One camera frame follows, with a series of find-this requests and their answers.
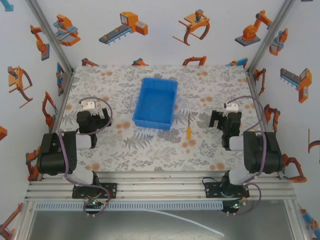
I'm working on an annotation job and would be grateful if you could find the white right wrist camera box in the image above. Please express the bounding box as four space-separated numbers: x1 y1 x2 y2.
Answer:
223 101 239 113

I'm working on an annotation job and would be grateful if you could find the left green circuit board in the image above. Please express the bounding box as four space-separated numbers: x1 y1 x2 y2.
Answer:
83 198 105 213

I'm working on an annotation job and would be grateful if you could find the blue plastic bin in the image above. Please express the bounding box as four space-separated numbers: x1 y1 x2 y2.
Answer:
132 77 179 131

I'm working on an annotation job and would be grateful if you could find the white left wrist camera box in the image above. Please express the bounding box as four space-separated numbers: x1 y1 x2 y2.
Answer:
79 98 101 116

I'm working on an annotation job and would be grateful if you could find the aluminium frame post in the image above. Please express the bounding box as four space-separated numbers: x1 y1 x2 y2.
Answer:
245 0 298 75
25 0 75 76

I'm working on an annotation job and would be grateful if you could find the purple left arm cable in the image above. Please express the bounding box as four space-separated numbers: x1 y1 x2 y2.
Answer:
57 97 114 218

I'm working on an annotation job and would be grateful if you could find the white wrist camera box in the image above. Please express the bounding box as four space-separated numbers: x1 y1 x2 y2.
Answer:
79 98 101 116
223 101 239 113

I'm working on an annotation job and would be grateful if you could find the aluminium rail frame base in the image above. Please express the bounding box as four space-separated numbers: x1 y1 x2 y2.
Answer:
23 171 297 204

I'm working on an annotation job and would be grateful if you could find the grey slotted cable duct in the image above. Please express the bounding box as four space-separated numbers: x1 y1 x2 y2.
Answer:
34 202 224 211

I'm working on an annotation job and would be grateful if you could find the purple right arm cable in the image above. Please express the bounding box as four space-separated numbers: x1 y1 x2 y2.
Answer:
226 95 266 216

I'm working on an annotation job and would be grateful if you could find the green circuit board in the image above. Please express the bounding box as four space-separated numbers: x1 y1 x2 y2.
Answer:
221 199 247 215
83 198 105 213

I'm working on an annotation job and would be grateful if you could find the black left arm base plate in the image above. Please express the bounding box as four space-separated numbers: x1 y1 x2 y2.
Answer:
71 182 118 200

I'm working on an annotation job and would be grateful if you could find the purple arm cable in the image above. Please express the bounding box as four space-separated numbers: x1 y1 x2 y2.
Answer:
226 95 266 216
57 97 114 218

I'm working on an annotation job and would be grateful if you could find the right green circuit board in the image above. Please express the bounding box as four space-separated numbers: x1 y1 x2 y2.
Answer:
221 199 247 215

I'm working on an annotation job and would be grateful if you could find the floral patterned table mat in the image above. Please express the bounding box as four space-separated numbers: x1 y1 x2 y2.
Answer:
51 64 263 173

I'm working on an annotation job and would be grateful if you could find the white thin tube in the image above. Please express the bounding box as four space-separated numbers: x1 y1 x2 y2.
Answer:
149 209 225 237

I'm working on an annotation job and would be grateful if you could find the yellow handled screwdriver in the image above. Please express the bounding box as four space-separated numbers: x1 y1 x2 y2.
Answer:
186 111 193 140

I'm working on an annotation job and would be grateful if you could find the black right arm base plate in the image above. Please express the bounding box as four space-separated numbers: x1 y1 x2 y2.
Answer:
204 181 250 199

